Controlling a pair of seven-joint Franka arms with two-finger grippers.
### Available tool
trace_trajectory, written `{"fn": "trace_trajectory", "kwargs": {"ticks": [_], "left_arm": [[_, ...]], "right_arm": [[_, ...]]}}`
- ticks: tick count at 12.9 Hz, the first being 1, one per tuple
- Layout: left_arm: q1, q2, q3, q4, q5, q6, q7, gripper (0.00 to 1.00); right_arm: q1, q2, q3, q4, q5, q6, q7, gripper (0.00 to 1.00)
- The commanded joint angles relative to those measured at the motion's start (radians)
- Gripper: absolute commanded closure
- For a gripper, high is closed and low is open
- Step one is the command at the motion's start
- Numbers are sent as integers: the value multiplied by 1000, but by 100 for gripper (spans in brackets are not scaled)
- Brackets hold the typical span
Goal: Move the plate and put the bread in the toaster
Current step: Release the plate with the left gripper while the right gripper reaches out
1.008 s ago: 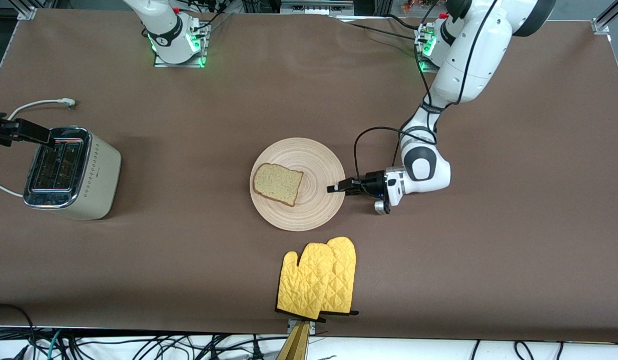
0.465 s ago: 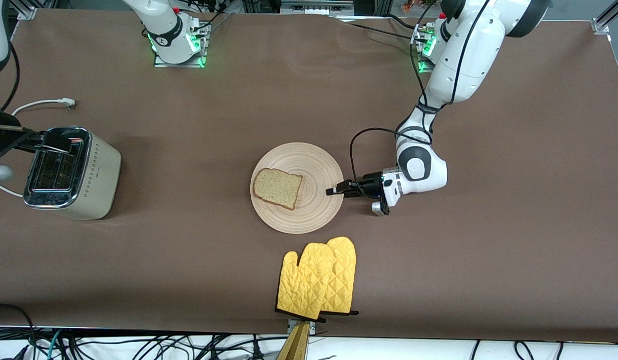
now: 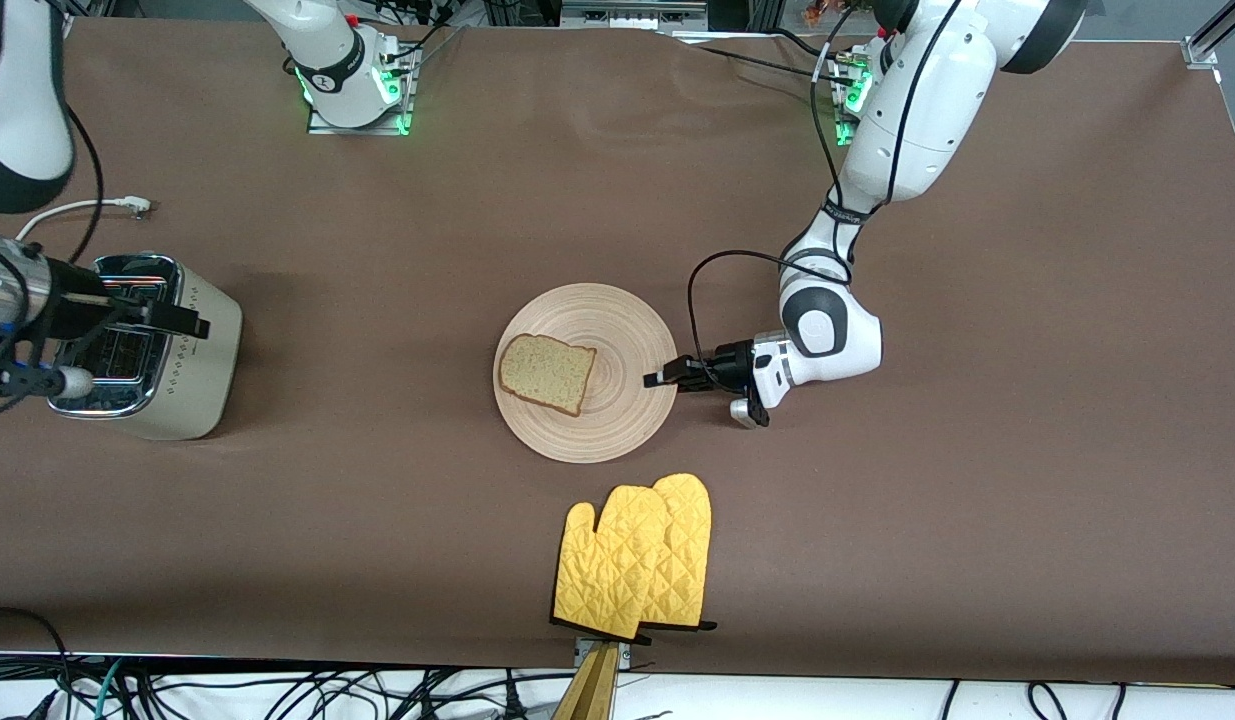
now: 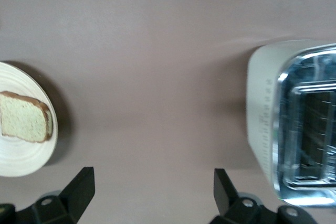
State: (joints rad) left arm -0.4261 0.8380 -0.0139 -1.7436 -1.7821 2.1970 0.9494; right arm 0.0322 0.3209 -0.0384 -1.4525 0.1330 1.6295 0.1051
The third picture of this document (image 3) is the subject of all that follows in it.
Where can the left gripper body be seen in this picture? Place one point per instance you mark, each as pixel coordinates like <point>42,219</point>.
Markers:
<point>729,364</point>

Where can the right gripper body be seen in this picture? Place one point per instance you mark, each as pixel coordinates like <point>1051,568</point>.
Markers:
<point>77,296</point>

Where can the round wooden plate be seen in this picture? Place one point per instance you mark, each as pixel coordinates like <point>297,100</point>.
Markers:
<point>617,400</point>

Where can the brown bread slice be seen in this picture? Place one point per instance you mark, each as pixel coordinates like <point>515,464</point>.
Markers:
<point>547,372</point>

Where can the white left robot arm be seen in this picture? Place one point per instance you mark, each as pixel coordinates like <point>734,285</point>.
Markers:
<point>907,140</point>

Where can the cream and chrome toaster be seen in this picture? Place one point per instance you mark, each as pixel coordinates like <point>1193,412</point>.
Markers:
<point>202,380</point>

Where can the yellow quilted oven mitt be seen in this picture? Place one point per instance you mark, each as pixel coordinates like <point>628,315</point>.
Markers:
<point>607,570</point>
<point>689,550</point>

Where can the brown table cover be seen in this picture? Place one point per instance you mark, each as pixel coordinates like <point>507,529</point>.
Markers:
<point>577,200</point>

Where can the wooden stick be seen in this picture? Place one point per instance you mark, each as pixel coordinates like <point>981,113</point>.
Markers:
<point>592,695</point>

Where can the orange plastic item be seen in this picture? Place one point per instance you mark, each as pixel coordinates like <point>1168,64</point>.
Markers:
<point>817,12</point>

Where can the grey power strip box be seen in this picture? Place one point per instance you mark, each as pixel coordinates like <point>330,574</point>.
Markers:
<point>632,15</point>

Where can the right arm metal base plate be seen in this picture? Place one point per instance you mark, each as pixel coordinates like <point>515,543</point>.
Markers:
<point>322,128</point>

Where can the aluminium frame profile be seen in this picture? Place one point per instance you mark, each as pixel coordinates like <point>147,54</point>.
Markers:
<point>87,10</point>
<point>1202,50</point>

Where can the small metal bracket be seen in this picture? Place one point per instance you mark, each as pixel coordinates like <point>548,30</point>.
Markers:
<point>580,652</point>

